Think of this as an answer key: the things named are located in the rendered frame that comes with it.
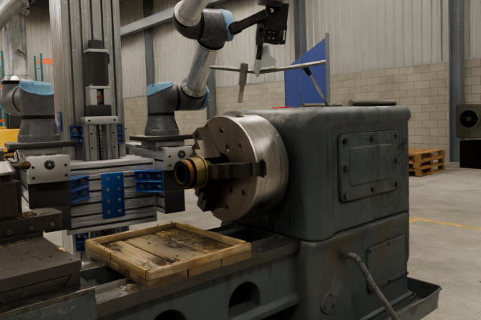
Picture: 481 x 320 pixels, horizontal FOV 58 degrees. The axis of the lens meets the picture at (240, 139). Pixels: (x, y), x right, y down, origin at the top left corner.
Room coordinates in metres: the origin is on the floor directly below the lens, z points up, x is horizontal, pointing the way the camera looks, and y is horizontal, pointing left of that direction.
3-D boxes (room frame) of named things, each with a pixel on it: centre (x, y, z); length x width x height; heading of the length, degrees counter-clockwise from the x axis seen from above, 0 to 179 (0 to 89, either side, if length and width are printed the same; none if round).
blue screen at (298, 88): (8.14, -1.16, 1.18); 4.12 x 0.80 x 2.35; 2
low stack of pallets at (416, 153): (8.82, -3.48, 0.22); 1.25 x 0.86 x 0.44; 134
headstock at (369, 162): (1.59, -0.27, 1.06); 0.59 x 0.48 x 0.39; 131
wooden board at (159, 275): (1.16, 0.21, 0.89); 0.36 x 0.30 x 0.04; 41
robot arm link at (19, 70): (1.73, 0.87, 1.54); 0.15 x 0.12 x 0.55; 54
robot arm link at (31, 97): (1.66, 0.77, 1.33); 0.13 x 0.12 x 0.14; 54
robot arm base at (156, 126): (1.92, 0.34, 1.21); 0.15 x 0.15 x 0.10
